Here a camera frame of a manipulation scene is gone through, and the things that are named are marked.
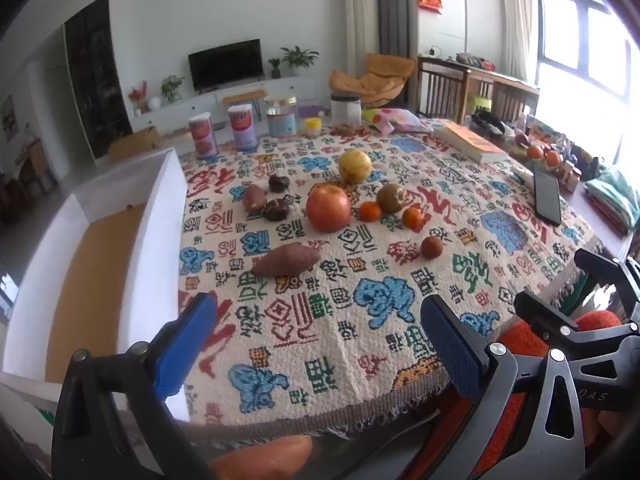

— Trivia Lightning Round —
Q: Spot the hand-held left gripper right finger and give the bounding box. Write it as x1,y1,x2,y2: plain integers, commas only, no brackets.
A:
420,294,587,480

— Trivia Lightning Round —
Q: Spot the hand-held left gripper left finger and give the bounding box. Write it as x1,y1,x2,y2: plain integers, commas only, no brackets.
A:
50,291,221,480

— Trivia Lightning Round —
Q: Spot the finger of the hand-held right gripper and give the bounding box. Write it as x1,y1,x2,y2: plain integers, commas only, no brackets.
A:
574,247,640,326
514,289,640,348

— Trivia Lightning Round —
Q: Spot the white foam box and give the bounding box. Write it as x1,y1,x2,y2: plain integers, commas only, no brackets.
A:
0,147,190,423

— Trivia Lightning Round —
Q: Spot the long brown sweet potato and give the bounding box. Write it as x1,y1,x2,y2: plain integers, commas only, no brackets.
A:
250,242,322,277

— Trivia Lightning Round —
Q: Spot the plump reddish sweet potato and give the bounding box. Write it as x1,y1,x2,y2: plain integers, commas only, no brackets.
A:
243,183,268,212

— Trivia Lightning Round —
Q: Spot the yellow pear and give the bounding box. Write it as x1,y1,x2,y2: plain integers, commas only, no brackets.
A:
339,149,374,184

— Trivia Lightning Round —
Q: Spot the person's left hand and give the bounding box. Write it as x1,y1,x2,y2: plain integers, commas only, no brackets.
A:
207,434,315,480

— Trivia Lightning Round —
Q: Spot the folded green cloth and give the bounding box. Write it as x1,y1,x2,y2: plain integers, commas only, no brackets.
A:
582,167,640,236

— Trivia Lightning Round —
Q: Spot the black smartphone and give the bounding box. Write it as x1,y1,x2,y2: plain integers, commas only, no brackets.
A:
532,166,563,226

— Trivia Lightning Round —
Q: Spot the printed woven tablecloth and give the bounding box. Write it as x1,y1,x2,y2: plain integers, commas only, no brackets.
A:
177,125,601,436

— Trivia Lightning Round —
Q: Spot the green brown round fruit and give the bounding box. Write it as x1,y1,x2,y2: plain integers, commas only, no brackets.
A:
376,183,406,214

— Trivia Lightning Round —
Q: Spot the orange cover book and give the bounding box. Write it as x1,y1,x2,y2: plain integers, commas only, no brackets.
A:
432,121,508,165

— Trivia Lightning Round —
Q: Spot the red apple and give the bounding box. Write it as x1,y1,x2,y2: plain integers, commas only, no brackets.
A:
306,183,352,233

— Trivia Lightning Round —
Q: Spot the brown cardboard box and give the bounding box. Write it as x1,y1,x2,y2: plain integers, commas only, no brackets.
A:
107,127,196,161

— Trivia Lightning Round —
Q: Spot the red label can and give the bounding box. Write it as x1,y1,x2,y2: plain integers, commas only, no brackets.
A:
227,104,259,152
188,113,219,160

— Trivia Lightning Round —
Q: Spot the black framed window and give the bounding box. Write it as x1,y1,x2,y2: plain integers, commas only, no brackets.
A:
537,0,633,106

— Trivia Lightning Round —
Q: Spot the wooden slatted bench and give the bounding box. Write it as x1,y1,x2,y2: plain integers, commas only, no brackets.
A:
417,55,541,123

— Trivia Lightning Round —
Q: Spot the colourful snack bag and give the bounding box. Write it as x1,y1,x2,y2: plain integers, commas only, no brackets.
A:
361,106,433,136

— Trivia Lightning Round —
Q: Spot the white television cabinet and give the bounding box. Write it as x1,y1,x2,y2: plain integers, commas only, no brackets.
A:
132,77,318,131

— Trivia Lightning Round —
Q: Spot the blue label glass jar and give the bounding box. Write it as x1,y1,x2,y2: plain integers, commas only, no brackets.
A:
264,96,300,139

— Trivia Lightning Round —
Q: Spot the red flower bouquet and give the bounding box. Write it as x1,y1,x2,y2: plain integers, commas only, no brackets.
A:
128,80,149,113

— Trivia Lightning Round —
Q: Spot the white sheer curtain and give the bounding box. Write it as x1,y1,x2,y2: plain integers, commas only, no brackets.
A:
500,0,538,78

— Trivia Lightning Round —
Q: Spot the trailing green potted plant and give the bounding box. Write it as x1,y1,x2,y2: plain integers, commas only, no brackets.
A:
160,75,186,103

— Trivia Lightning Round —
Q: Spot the wooden stool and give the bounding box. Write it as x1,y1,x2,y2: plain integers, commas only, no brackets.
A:
222,89,267,121

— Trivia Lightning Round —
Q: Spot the clear black lidded jar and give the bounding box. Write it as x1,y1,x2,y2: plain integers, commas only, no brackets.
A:
330,92,362,128

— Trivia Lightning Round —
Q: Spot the orange lounge chair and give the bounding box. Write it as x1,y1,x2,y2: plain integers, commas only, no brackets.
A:
327,53,418,108

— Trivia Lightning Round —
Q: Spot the dark display cabinet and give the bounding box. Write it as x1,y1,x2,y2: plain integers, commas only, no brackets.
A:
64,0,133,158

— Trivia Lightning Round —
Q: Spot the black television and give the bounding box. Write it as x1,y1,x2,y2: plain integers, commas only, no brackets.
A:
188,38,264,93

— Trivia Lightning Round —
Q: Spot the large leafy potted plant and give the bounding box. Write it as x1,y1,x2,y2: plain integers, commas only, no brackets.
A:
280,46,320,78

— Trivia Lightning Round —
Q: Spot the grey curtain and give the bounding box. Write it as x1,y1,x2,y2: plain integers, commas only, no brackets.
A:
362,0,418,61

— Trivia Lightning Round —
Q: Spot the white tower air conditioner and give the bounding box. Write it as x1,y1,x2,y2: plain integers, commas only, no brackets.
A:
343,0,382,76

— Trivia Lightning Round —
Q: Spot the framed wall picture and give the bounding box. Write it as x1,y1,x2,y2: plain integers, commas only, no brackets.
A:
0,95,18,141

